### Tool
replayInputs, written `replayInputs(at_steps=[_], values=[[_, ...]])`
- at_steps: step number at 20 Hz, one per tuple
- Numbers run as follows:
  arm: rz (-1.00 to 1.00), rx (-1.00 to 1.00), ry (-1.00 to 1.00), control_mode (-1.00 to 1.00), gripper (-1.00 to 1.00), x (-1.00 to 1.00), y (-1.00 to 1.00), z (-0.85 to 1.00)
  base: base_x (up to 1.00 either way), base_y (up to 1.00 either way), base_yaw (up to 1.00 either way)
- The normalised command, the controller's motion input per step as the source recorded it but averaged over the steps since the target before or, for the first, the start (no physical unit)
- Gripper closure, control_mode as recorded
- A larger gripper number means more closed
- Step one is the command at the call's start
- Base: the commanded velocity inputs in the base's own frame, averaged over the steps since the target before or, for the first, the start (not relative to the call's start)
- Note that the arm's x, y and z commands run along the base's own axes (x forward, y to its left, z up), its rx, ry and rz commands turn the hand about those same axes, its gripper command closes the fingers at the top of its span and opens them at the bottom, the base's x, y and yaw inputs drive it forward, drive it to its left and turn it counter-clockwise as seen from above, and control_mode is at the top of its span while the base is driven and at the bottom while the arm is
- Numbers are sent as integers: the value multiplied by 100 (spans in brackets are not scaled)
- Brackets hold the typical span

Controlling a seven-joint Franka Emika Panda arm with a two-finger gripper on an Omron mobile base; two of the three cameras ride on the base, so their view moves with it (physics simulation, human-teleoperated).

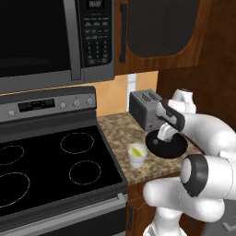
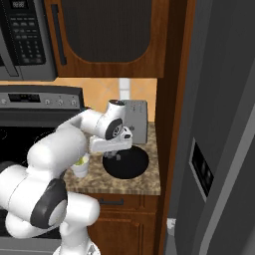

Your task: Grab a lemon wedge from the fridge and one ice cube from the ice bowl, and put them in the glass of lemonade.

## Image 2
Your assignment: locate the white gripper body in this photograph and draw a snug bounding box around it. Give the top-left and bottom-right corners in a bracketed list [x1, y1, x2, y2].
[88, 134, 133, 154]

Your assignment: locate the black round ice bowl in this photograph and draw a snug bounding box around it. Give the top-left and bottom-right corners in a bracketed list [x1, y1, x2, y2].
[102, 144, 150, 180]

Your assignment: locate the glass of lemonade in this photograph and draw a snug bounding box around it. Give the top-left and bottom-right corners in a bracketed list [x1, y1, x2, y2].
[71, 152, 91, 179]

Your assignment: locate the dark grey fridge door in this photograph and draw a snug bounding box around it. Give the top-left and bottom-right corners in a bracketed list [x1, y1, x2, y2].
[163, 0, 255, 255]

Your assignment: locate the silver toaster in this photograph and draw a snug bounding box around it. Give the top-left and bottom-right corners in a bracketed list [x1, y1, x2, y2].
[121, 99, 149, 145]

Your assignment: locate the brown wooden drawer front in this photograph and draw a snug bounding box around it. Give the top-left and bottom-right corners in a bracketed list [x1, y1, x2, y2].
[87, 193, 159, 214]

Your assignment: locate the brown wooden side panel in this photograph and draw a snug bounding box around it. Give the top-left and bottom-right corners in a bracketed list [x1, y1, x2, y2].
[154, 0, 197, 255]

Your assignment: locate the brown base cupboard door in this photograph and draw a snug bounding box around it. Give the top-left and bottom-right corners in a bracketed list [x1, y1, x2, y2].
[85, 211, 157, 255]

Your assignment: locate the black and silver stove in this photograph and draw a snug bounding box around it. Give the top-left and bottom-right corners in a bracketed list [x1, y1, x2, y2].
[0, 84, 86, 255]

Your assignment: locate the silver microwave oven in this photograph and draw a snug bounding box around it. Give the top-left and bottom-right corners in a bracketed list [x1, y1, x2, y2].
[0, 0, 60, 82]

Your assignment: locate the black drawer handle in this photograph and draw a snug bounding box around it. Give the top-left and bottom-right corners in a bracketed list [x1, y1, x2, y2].
[98, 197, 126, 206]

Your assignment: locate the brown wall cupboard door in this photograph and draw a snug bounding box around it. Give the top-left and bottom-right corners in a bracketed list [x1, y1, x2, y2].
[44, 0, 167, 80]

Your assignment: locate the grey fridge door handle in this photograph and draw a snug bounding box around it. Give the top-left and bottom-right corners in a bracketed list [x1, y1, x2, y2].
[198, 109, 255, 255]

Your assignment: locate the silver microwave handle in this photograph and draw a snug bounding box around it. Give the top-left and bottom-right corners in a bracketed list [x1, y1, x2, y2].
[0, 29, 20, 78]

